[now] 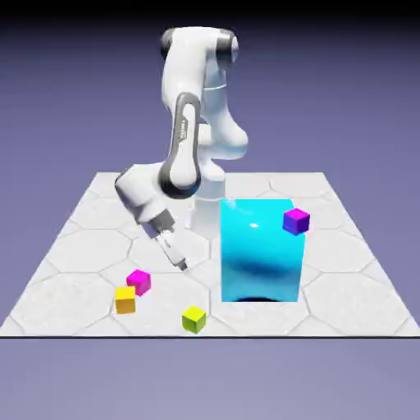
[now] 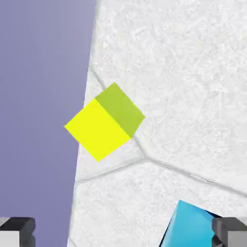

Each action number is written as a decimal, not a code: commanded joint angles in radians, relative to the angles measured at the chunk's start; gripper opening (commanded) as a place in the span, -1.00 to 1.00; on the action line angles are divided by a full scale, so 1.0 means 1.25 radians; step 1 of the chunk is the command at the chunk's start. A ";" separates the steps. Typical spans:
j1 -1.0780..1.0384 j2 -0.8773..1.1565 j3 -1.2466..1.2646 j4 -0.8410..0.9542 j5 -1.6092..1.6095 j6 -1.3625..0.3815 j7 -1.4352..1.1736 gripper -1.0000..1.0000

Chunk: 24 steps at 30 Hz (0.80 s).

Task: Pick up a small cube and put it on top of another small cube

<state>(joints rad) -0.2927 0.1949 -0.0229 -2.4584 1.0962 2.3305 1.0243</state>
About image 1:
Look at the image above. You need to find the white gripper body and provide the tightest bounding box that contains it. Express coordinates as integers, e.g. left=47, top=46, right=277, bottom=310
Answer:
left=153, top=228, right=185, bottom=267

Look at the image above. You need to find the small magenta cube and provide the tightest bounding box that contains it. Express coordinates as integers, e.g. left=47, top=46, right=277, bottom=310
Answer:
left=126, top=268, right=153, bottom=297

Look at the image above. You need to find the small lime green cube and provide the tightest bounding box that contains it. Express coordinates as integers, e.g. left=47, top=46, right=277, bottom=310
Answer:
left=181, top=305, right=208, bottom=335

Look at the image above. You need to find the small yellow cube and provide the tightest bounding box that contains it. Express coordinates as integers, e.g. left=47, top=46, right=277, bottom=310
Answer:
left=114, top=285, right=137, bottom=315

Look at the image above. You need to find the small purple cube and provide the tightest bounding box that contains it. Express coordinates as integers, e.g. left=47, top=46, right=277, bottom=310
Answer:
left=282, top=207, right=311, bottom=236

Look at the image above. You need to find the large cyan box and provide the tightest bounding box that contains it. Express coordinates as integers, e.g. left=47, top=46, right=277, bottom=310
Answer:
left=219, top=198, right=307, bottom=304

